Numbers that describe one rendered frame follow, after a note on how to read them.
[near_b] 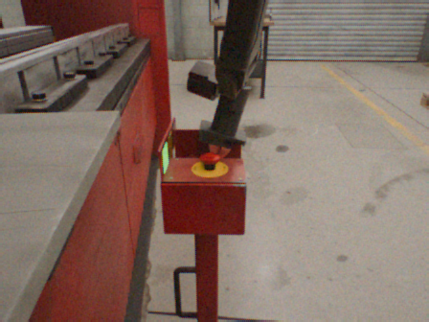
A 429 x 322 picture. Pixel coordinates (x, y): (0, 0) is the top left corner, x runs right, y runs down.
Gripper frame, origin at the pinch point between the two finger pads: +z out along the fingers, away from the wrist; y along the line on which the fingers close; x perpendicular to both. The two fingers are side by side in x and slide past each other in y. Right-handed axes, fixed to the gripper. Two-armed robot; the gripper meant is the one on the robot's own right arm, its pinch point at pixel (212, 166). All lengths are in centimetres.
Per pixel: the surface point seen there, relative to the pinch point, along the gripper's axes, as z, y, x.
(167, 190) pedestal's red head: -0.5, 8.5, 15.2
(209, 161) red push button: -6.7, 2.2, 11.8
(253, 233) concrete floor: 67, -39, -69
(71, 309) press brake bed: 12.4, 17.7, 32.6
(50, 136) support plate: -24, 15, 49
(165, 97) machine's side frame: 36, 28, -159
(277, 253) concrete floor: 64, -49, -54
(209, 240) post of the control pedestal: 14.2, -3.3, 8.3
